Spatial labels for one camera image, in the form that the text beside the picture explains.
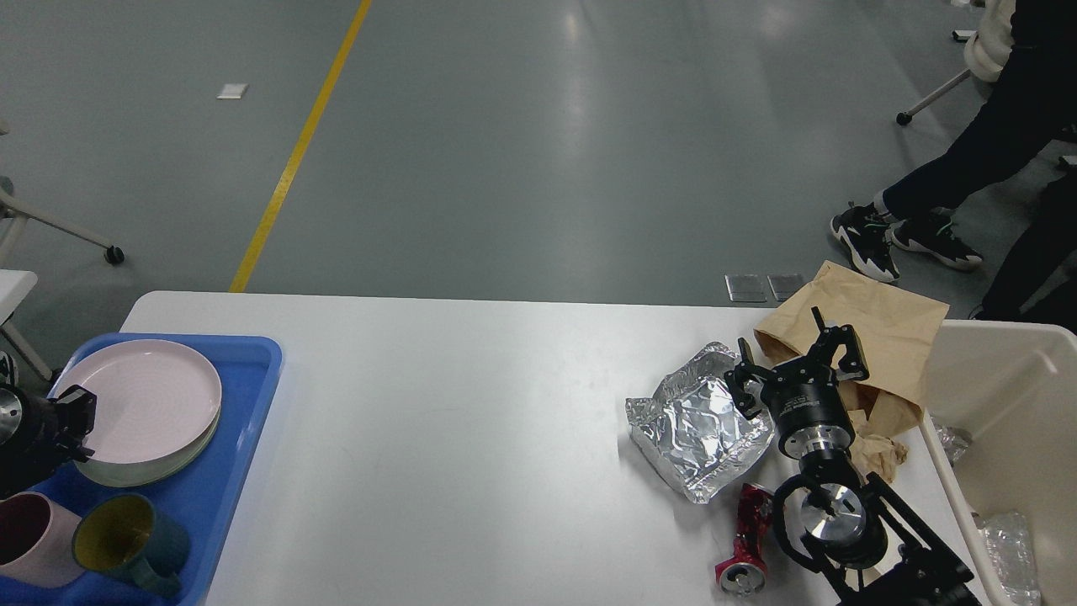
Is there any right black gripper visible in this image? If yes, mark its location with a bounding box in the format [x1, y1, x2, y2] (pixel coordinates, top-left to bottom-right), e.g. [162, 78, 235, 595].
[724, 306, 870, 460]

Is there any pink plate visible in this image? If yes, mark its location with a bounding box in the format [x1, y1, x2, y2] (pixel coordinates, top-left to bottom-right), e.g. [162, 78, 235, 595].
[54, 340, 223, 465]

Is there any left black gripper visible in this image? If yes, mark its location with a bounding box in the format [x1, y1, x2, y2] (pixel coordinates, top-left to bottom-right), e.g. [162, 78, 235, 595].
[1, 384, 97, 497]

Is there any rolling chair leg right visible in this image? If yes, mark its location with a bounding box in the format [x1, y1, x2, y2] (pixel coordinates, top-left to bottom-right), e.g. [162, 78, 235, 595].
[897, 4, 1011, 127]

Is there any pink mug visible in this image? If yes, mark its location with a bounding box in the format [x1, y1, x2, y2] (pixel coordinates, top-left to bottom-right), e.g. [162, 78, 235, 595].
[1, 492, 85, 589]

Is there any beige plastic bin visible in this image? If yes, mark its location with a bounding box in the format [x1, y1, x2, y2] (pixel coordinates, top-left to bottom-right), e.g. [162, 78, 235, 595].
[920, 321, 1076, 605]

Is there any crumpled brown paper ball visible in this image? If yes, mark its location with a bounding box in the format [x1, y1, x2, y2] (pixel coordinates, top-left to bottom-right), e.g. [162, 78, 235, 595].
[847, 410, 909, 484]

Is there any person in dark clothes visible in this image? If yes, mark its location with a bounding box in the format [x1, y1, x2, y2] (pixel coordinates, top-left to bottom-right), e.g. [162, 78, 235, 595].
[830, 1, 1076, 330]

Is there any white paper on floor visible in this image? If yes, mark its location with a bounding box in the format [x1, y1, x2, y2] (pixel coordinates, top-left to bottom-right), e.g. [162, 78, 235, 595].
[216, 82, 249, 100]

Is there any light green plate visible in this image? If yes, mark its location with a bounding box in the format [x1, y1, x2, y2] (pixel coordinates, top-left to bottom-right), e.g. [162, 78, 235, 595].
[74, 412, 220, 488]

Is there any dark teal mug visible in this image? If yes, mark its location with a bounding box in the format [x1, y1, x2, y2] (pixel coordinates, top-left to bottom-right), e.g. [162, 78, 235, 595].
[71, 492, 192, 598]

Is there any clear plastic bottle in bin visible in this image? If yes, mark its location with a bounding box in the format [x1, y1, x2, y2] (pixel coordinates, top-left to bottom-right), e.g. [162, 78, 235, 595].
[973, 510, 1043, 605]

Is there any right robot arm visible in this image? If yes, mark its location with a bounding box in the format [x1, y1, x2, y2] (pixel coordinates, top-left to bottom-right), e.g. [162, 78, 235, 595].
[724, 308, 979, 605]

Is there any blue plastic tray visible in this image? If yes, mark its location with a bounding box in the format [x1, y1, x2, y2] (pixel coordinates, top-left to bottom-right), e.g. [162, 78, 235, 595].
[1, 332, 284, 605]

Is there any brown paper bag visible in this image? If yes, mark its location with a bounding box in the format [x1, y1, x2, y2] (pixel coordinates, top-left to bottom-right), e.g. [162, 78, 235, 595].
[754, 260, 949, 439]

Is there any crumpled clear plastic wrap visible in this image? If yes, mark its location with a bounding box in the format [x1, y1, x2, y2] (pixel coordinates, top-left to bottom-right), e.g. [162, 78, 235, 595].
[931, 415, 974, 467]

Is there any aluminium foil tray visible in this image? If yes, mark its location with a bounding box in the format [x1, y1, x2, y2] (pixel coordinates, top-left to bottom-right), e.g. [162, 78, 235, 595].
[624, 342, 774, 505]

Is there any white rolling chair base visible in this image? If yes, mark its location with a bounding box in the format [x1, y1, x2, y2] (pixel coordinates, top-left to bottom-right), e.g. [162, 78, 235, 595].
[0, 122, 125, 266]

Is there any metal floor socket plate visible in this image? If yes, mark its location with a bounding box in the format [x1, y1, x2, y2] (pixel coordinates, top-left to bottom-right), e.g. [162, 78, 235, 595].
[724, 274, 768, 304]

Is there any crushed red soda can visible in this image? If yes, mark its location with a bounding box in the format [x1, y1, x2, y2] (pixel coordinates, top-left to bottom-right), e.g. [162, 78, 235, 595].
[714, 482, 773, 598]

